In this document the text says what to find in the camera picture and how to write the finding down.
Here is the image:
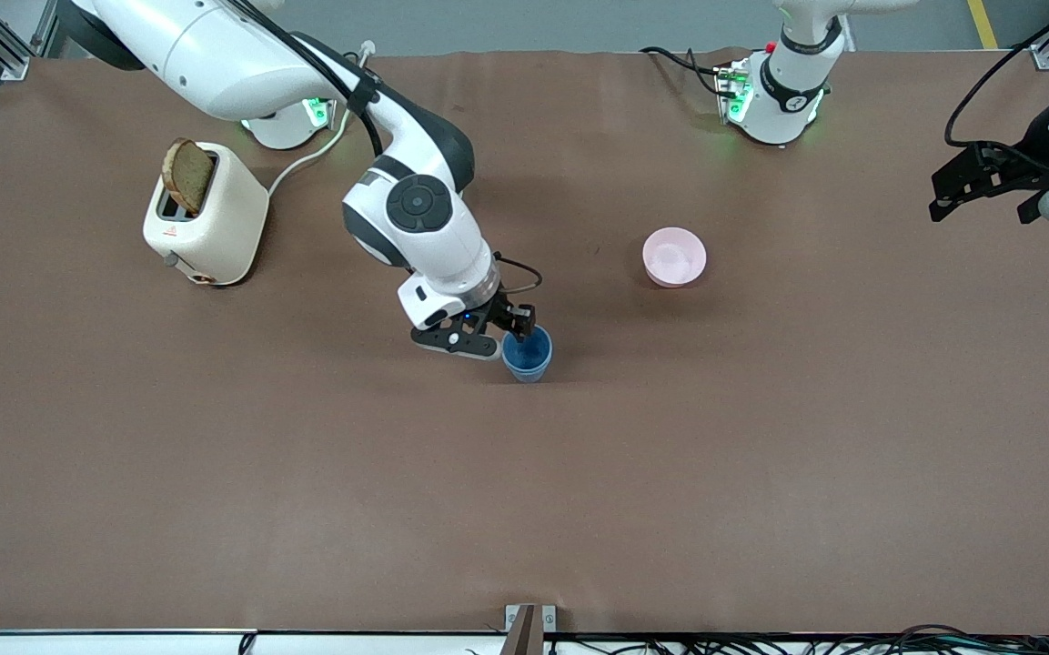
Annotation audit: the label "blue plastic cup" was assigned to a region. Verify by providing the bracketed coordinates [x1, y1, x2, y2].
[501, 325, 554, 367]
[501, 350, 553, 384]

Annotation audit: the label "pink bowl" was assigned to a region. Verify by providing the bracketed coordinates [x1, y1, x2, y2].
[642, 227, 708, 289]

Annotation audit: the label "brown table cover sheet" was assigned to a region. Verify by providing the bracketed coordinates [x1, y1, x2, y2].
[0, 50, 1049, 636]

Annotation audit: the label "cream white toaster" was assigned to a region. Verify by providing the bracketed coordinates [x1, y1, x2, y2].
[143, 141, 270, 287]

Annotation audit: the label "brown bread slice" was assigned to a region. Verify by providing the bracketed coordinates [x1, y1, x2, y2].
[162, 138, 216, 216]

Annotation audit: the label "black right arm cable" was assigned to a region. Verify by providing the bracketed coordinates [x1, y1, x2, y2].
[491, 256, 544, 296]

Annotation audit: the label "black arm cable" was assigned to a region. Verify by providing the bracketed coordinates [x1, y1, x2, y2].
[944, 0, 1049, 148]
[491, 256, 544, 296]

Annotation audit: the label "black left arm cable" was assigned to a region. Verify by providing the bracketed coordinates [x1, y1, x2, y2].
[944, 0, 1049, 148]

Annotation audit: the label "white toaster power cable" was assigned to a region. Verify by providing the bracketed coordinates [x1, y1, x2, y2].
[267, 41, 376, 197]

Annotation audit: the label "black left base cables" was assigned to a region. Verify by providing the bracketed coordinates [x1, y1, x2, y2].
[640, 45, 734, 97]

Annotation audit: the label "grey metal table bracket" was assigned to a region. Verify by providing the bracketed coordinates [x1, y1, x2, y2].
[505, 604, 558, 635]

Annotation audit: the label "black cable bundle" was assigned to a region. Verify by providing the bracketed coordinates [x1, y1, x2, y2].
[465, 623, 1049, 655]

